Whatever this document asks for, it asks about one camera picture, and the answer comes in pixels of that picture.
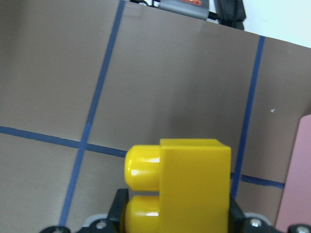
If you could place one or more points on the grey usb hub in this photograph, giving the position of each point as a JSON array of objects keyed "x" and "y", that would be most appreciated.
[{"x": 198, "y": 9}]

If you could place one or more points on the yellow toy block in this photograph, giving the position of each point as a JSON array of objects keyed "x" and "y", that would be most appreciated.
[{"x": 182, "y": 186}]

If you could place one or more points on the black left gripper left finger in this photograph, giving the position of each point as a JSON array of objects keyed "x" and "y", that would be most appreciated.
[{"x": 116, "y": 213}]

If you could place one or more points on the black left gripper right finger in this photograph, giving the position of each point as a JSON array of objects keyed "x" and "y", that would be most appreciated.
[{"x": 236, "y": 217}]

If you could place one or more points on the pink plastic box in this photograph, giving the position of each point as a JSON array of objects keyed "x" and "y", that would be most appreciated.
[{"x": 295, "y": 206}]

